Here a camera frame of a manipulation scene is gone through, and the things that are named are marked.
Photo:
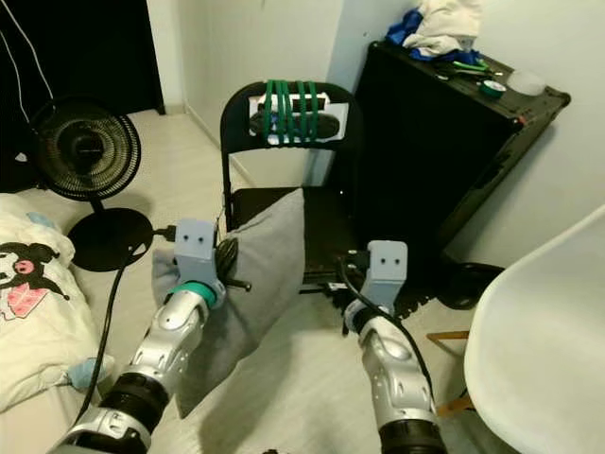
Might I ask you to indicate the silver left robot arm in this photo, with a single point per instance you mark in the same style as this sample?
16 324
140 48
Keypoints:
151 369

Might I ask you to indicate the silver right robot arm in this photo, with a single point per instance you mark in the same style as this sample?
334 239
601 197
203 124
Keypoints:
397 369

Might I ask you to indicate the black folding chair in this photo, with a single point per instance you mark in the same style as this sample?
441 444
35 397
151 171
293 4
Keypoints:
246 203

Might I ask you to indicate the white plastic chair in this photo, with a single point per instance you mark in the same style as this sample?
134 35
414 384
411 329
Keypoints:
548 359

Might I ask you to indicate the black round base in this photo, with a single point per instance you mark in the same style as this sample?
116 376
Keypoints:
473 284

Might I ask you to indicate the black cabinet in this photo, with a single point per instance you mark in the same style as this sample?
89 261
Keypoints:
425 161

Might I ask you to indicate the white box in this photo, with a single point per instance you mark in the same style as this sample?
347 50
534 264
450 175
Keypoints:
255 102

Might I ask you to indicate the cream cartoon print blanket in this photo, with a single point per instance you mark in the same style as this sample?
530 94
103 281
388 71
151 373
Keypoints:
38 312

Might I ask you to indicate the green tape roll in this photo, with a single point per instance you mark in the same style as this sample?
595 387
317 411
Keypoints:
492 89

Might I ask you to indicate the green pen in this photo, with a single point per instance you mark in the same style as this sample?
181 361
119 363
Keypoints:
471 66

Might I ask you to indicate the blue cloth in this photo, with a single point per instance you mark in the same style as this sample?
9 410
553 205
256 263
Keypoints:
405 24

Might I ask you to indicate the clear plastic container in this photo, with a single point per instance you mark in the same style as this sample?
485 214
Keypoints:
529 83

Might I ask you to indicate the white cloth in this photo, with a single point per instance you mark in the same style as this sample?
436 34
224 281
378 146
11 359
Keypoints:
449 24

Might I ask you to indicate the black curtain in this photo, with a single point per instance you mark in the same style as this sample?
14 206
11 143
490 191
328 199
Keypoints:
76 47

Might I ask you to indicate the cream bed mattress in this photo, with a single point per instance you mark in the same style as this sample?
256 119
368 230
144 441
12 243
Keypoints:
28 435

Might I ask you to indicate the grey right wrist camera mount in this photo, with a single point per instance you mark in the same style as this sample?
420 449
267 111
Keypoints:
388 267

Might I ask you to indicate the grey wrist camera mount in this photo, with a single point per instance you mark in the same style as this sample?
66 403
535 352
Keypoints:
388 267
195 244

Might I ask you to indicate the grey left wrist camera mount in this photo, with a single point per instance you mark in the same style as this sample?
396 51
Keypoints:
195 244

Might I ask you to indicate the black pedestal fan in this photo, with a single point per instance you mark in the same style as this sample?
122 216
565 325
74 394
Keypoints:
85 151

